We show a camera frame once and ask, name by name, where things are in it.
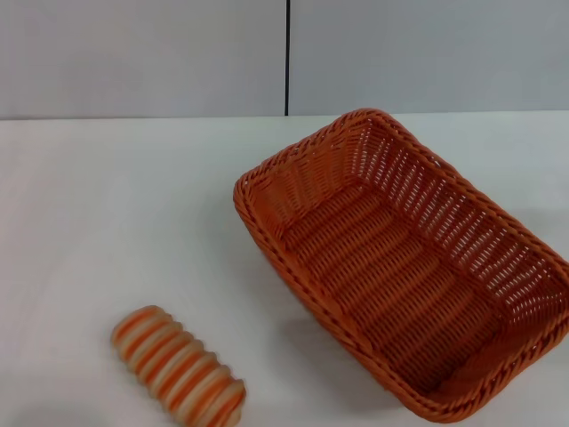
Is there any orange woven rectangular basket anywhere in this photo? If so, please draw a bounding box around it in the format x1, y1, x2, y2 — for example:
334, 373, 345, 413
232, 108, 569, 422

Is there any orange white striped bread roll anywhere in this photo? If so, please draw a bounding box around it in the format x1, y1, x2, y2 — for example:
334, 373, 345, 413
109, 304, 247, 426

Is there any black vertical wall strip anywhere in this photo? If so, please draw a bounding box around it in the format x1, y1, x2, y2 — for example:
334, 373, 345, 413
283, 0, 293, 117

